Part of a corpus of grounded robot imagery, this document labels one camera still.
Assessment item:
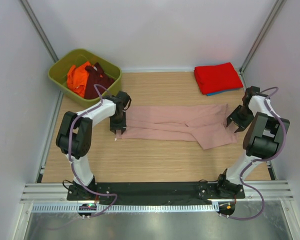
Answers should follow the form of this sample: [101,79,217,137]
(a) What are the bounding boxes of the aluminium frame rail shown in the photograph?
[19,180,294,203]

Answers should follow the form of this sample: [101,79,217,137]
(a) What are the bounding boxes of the folded red t shirt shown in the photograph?
[194,62,244,96]

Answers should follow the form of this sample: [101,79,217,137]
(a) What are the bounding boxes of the left aluminium corner post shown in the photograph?
[19,0,59,63]

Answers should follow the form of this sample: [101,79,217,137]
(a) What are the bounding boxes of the green plastic bin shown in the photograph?
[48,48,122,108]

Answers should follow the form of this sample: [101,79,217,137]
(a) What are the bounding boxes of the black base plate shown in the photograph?
[66,181,246,203]

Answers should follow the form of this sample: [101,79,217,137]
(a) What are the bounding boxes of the folded blue t shirt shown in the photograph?
[206,88,241,97]

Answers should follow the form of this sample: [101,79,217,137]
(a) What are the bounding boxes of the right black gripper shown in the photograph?
[225,104,254,133]

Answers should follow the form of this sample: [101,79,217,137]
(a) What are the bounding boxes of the slotted cable duct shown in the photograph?
[31,202,219,214]

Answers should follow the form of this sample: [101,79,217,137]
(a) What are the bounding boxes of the pink t shirt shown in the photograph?
[116,104,237,150]

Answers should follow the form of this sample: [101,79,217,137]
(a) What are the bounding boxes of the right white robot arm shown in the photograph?
[215,86,290,198]

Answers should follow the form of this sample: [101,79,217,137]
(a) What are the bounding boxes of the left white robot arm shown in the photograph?
[56,91,132,201]

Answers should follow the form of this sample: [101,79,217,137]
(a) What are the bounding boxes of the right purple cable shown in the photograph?
[224,86,288,221]

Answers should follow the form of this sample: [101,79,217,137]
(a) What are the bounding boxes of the maroon t shirt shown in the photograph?
[84,62,115,100]

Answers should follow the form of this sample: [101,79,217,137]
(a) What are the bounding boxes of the orange t shirt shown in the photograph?
[66,61,92,98]

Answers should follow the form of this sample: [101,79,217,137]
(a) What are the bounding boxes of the aluminium corner post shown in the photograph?
[19,0,59,63]
[239,0,287,75]

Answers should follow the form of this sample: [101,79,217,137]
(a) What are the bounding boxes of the purple cable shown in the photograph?
[67,84,118,213]
[224,86,288,221]

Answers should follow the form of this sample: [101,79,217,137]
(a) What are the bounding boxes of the right aluminium corner post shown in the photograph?
[239,0,287,75]

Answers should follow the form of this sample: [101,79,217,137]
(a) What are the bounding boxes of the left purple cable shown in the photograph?
[67,84,118,213]

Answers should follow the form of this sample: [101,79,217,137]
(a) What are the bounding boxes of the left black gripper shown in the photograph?
[110,111,127,134]

